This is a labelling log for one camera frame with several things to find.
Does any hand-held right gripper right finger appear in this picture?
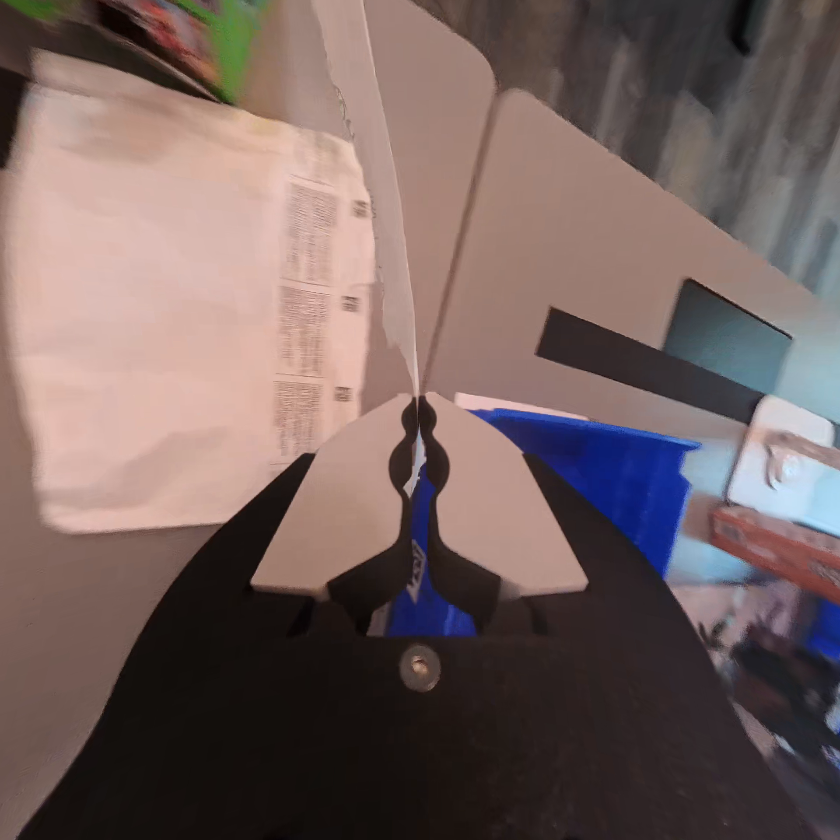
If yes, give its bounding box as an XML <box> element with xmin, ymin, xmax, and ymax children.
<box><xmin>418</xmin><ymin>392</ymin><xmax>588</xmax><ymax>636</ymax></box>

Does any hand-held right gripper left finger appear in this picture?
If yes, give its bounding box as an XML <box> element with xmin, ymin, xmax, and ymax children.
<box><xmin>251</xmin><ymin>392</ymin><xmax>419</xmax><ymax>636</ymax></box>

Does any torn white paper strip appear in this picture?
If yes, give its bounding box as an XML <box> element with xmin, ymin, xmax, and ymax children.
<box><xmin>310</xmin><ymin>0</ymin><xmax>429</xmax><ymax>496</ymax></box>

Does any grey desk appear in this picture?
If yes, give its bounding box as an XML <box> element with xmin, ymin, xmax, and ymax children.
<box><xmin>0</xmin><ymin>0</ymin><xmax>840</xmax><ymax>837</ymax></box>

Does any blue plastic bin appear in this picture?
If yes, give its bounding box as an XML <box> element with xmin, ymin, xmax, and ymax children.
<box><xmin>386</xmin><ymin>408</ymin><xmax>702</xmax><ymax>637</ymax></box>

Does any white paper bag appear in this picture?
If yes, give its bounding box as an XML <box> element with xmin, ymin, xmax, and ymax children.
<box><xmin>0</xmin><ymin>52</ymin><xmax>379</xmax><ymax>534</ymax></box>

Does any orange box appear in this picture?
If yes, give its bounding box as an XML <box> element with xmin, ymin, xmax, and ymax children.
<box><xmin>712</xmin><ymin>505</ymin><xmax>840</xmax><ymax>601</ymax></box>

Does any green toy box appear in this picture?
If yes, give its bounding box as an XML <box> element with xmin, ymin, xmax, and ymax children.
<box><xmin>0</xmin><ymin>0</ymin><xmax>271</xmax><ymax>106</ymax></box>

